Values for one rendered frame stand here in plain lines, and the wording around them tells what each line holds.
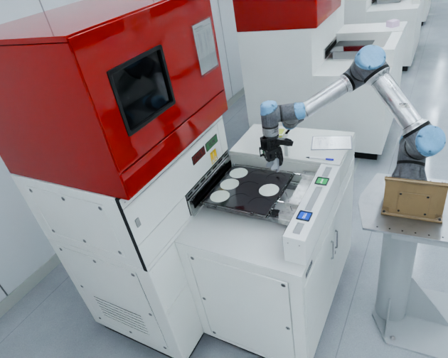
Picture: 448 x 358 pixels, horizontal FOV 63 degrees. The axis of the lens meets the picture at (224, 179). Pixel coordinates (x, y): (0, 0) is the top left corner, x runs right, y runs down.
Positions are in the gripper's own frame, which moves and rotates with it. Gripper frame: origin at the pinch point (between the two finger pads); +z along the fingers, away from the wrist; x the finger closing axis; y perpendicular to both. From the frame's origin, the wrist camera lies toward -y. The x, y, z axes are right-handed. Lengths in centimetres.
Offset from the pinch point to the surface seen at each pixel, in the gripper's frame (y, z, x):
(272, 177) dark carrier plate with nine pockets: -1.0, 9.4, -7.5
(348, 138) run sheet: -47.6, 2.0, -0.4
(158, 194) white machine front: 58, -10, -6
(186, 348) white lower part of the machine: 71, 84, 2
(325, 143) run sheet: -36.0, 2.1, -5.8
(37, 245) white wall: 132, 73, -135
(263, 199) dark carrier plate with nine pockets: 12.8, 9.5, 4.4
